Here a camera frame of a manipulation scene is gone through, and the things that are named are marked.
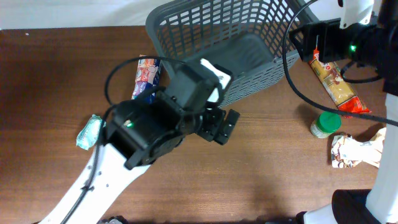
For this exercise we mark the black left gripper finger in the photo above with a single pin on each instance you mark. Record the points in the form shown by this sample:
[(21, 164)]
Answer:
[(211, 123), (226, 127)]

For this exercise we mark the green lid spice jar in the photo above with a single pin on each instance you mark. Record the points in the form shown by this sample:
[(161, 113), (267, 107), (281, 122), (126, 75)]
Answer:
[(326, 124)]

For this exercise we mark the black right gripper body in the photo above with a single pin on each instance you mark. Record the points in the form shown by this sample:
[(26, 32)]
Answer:
[(337, 45)]

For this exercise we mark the green wet wipes pack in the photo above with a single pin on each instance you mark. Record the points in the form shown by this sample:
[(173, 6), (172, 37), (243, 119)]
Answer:
[(88, 136)]

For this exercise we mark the grey plastic basket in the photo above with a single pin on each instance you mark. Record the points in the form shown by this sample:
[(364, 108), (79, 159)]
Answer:
[(242, 36)]

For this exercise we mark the beige snack bag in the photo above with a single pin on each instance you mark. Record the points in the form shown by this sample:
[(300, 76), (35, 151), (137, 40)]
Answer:
[(346, 152)]

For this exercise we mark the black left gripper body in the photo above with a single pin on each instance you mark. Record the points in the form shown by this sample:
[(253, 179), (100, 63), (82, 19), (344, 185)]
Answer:
[(195, 118)]

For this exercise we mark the Kleenex tissue multipack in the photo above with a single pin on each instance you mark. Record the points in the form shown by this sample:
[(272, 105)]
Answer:
[(147, 75)]

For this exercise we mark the spaghetti pasta packet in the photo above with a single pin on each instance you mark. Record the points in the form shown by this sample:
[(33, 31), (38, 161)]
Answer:
[(341, 92)]

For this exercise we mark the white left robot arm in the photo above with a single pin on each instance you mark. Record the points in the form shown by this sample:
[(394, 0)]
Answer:
[(134, 133)]

